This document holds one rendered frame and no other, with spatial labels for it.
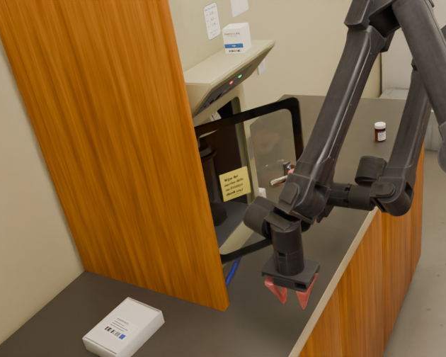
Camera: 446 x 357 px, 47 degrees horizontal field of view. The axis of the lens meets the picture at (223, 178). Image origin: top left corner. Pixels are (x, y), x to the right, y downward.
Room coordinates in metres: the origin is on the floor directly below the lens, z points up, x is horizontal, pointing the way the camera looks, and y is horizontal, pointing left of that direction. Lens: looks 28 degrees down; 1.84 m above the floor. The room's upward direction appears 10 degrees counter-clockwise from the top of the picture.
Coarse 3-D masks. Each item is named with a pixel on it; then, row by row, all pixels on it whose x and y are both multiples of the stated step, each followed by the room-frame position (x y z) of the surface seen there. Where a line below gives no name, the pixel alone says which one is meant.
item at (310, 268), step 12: (276, 252) 0.79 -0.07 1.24; (300, 252) 0.78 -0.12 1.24; (276, 264) 0.80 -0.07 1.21; (288, 264) 0.78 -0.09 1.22; (300, 264) 0.78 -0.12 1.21; (312, 264) 0.80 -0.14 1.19; (276, 276) 0.79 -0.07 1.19; (288, 276) 0.78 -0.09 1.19; (300, 276) 0.77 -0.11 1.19; (312, 276) 0.77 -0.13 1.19
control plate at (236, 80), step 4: (248, 68) 1.23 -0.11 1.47; (244, 72) 1.22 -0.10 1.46; (236, 76) 1.18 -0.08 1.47; (240, 76) 1.22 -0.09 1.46; (232, 80) 1.17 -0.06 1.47; (236, 80) 1.22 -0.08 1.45; (224, 84) 1.13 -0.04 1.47; (228, 84) 1.16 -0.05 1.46; (232, 84) 1.21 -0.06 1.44; (236, 84) 1.26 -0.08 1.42; (220, 88) 1.12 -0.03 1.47; (224, 88) 1.16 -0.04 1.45; (228, 88) 1.20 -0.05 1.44; (232, 88) 1.25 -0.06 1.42; (212, 92) 1.08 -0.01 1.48; (216, 92) 1.11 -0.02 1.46; (220, 92) 1.15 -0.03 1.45; (212, 96) 1.11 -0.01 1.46; (216, 96) 1.15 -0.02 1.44; (220, 96) 1.20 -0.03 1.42; (208, 100) 1.10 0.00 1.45; (216, 100) 1.18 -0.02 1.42; (204, 104) 1.10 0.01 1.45; (208, 104) 1.14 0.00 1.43; (200, 108) 1.10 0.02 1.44; (204, 108) 1.14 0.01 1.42; (200, 112) 1.13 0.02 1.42
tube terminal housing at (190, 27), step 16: (176, 0) 1.18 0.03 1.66; (192, 0) 1.23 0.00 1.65; (208, 0) 1.28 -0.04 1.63; (224, 0) 1.34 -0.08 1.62; (176, 16) 1.17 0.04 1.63; (192, 16) 1.22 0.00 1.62; (224, 16) 1.33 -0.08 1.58; (176, 32) 1.16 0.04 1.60; (192, 32) 1.21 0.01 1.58; (192, 48) 1.20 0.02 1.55; (208, 48) 1.25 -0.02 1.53; (192, 64) 1.19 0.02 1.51; (224, 96) 1.28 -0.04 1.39; (240, 96) 1.35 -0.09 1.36; (208, 112) 1.21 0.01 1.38; (240, 112) 1.38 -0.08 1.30
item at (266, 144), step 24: (216, 120) 1.13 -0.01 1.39; (240, 120) 1.15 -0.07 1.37; (264, 120) 1.17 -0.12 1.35; (288, 120) 1.19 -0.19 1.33; (216, 144) 1.12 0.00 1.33; (240, 144) 1.14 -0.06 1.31; (264, 144) 1.16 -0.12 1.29; (288, 144) 1.18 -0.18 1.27; (216, 168) 1.12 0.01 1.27; (264, 168) 1.16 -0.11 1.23; (216, 192) 1.12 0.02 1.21; (264, 192) 1.16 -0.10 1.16; (216, 216) 1.11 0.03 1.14; (240, 216) 1.13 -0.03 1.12; (240, 240) 1.13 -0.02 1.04; (264, 240) 1.15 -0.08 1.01
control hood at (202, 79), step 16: (224, 48) 1.30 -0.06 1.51; (256, 48) 1.24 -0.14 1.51; (208, 64) 1.18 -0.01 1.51; (224, 64) 1.16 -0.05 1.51; (240, 64) 1.14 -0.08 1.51; (256, 64) 1.29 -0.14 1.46; (192, 80) 1.08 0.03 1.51; (208, 80) 1.06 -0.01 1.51; (224, 80) 1.10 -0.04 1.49; (240, 80) 1.27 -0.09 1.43; (192, 96) 1.07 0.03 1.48; (208, 96) 1.08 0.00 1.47; (192, 112) 1.07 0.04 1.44
